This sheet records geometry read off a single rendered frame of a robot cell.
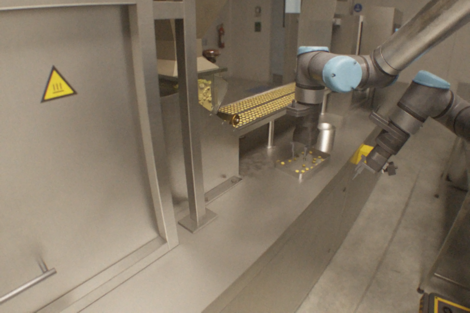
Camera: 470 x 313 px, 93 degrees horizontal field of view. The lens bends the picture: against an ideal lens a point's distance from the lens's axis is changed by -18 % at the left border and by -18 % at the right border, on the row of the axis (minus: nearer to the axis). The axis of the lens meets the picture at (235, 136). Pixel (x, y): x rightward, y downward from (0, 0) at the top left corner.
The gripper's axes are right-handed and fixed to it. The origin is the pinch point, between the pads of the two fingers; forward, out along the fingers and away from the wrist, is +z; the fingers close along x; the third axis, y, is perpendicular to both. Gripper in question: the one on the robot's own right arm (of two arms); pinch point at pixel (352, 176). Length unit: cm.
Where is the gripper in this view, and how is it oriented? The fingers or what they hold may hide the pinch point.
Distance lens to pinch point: 87.5
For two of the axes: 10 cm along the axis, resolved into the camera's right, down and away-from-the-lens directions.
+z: -4.1, 8.0, 4.4
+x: 4.3, -2.6, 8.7
